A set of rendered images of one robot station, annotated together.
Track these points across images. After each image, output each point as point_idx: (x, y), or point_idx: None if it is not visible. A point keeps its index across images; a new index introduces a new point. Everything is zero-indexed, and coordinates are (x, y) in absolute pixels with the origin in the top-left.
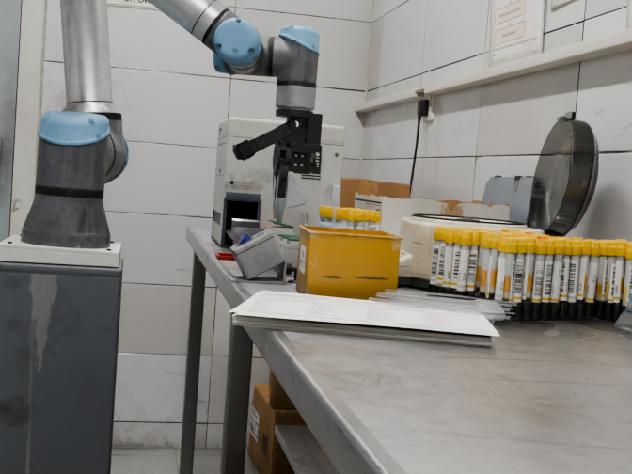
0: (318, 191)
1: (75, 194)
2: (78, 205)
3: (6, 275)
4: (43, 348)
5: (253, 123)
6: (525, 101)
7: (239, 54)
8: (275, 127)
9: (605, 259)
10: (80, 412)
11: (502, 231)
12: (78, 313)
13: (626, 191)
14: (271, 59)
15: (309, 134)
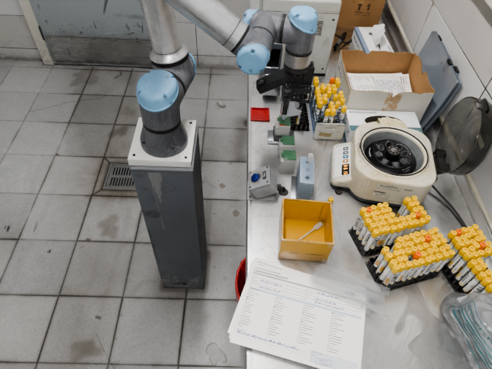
0: (318, 42)
1: (163, 132)
2: (166, 137)
3: (135, 173)
4: (160, 196)
5: (279, 1)
6: (475, 6)
7: (253, 72)
8: (293, 4)
9: (456, 250)
10: (182, 214)
11: (405, 200)
12: (174, 185)
13: None
14: (281, 39)
15: (304, 80)
